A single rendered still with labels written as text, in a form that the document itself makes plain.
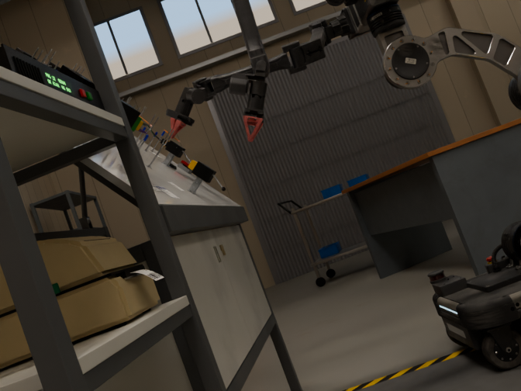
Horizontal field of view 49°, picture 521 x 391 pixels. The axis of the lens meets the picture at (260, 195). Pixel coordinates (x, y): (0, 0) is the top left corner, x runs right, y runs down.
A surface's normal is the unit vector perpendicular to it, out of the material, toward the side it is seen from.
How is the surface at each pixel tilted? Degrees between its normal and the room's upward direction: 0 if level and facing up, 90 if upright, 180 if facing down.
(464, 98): 90
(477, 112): 90
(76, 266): 90
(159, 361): 90
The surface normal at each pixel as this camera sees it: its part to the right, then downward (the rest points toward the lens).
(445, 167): 0.21, -0.14
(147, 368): -0.13, -0.02
